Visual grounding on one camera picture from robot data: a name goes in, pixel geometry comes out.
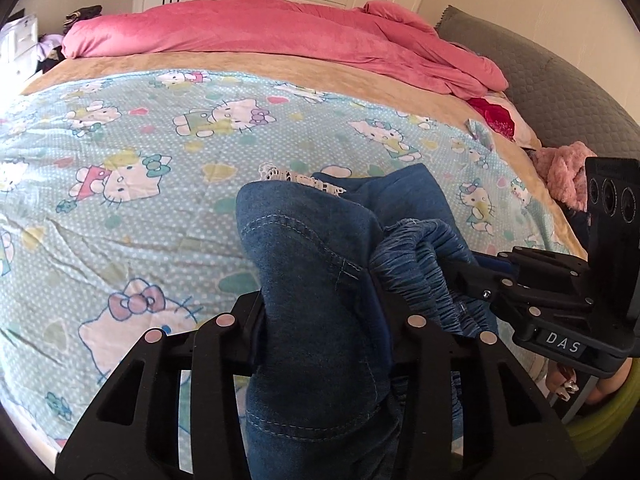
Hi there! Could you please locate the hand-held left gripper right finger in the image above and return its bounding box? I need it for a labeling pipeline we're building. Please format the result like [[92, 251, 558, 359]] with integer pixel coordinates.
[[372, 282, 587, 480]]

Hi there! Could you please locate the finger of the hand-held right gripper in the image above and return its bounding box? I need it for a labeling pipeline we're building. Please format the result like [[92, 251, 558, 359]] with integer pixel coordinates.
[[449, 259, 594, 318], [475, 246, 594, 286]]

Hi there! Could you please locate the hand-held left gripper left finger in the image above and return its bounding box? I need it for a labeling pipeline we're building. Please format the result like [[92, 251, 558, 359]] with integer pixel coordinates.
[[54, 290, 267, 480]]

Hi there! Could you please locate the blue denim pants lace trim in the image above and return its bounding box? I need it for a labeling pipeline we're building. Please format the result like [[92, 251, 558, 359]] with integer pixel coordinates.
[[235, 162, 502, 480]]

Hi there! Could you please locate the person's right forearm green sleeve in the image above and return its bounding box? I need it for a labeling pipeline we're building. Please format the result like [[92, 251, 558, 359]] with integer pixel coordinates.
[[564, 385, 640, 457]]

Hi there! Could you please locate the person's right hand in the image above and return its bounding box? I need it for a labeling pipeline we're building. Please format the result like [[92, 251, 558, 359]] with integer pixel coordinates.
[[546, 361, 639, 407]]

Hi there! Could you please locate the pink fluffy garment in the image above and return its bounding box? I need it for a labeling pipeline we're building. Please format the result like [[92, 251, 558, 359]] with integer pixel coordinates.
[[529, 141, 599, 212]]

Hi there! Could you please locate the red patterned pillow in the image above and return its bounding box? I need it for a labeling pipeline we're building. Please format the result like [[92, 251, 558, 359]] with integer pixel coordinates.
[[466, 92, 542, 150]]

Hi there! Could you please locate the grey quilted headboard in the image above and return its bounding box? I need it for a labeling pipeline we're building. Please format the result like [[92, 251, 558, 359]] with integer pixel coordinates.
[[436, 5, 640, 162]]

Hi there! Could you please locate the cartoon cat printed blanket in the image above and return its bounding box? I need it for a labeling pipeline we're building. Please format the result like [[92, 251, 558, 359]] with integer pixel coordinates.
[[0, 67, 577, 457]]

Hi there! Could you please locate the pink duvet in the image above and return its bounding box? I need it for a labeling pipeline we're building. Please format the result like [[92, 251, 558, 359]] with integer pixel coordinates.
[[60, 0, 510, 102]]

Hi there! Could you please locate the purple cloth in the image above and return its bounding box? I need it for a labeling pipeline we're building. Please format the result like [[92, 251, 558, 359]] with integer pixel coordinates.
[[37, 32, 67, 62]]

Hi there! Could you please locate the dark bag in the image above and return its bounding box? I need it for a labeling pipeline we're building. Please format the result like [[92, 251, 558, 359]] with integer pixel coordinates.
[[61, 5, 104, 27]]

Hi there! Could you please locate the white drawer cabinet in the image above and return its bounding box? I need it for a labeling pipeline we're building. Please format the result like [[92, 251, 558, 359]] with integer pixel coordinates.
[[0, 11, 41, 67]]

